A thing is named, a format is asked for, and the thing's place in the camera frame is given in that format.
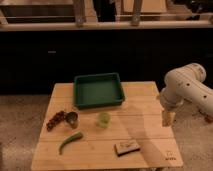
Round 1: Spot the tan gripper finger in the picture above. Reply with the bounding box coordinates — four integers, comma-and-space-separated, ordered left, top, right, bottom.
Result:
162, 110, 176, 127

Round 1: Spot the whiteboard eraser block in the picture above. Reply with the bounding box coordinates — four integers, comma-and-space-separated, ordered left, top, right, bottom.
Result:
114, 140, 140, 157

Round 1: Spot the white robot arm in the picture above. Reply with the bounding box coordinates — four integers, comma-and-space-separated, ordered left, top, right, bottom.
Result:
159, 63, 213, 127

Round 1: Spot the green plastic tray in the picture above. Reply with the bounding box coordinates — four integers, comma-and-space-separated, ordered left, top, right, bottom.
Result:
73, 73, 125, 110

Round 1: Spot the wooden folding table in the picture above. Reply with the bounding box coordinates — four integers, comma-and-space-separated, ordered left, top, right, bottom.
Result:
31, 82, 183, 171

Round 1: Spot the light green plastic cup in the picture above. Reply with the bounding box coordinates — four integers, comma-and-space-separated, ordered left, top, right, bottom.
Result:
97, 113, 110, 128

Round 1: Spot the green okra pod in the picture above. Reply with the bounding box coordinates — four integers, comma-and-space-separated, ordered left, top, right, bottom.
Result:
58, 132, 83, 155

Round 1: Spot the metal measuring cup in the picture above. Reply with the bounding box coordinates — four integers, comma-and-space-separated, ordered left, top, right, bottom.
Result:
65, 112, 78, 129

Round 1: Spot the long wooden bench rail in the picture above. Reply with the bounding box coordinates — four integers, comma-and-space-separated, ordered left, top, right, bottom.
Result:
0, 20, 213, 32

